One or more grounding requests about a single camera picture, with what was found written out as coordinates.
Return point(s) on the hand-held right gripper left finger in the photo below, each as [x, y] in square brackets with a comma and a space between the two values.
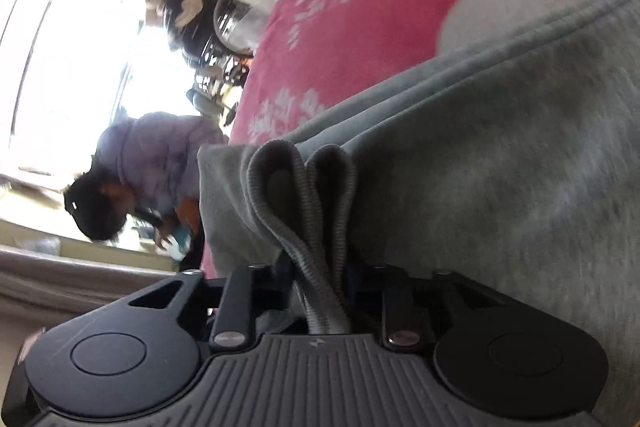
[280, 292]

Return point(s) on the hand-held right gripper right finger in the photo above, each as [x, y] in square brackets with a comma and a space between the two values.
[362, 287]

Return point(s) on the grey cotton garment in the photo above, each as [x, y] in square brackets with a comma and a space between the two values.
[475, 157]

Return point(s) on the pale curtain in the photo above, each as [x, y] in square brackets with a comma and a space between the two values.
[75, 277]

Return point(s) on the pink flower print blanket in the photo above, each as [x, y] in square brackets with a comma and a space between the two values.
[375, 7]

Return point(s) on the bright window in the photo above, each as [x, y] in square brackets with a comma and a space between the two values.
[75, 57]

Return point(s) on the dark wheeled frame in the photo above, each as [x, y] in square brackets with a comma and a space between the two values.
[220, 32]

